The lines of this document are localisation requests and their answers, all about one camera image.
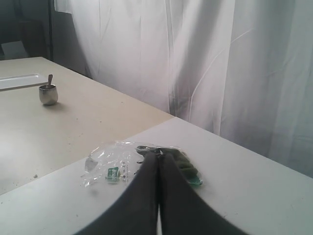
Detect white rectangular tray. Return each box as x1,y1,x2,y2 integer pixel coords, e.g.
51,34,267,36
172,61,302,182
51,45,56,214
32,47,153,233
0,73,48,91

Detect small steel cup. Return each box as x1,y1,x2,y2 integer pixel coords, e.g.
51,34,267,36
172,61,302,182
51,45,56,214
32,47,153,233
39,84,58,106

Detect dark cucumbers in bag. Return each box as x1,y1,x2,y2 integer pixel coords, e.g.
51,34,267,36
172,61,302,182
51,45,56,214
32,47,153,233
136,145,201,185

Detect clear plastic snack bag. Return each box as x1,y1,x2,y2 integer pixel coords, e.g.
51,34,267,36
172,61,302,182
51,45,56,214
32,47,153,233
82,141,202,187

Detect spoon in cup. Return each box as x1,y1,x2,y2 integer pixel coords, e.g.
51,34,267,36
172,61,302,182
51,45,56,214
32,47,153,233
48,74,53,87

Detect white backdrop curtain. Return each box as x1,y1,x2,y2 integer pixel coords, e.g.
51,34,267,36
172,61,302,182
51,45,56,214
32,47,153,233
55,0,313,176

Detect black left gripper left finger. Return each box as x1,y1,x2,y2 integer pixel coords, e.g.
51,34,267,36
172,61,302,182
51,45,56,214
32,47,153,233
77,154,159,235

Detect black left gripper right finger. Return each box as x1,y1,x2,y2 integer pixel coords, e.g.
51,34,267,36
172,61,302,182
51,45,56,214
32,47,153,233
158,154,245,235

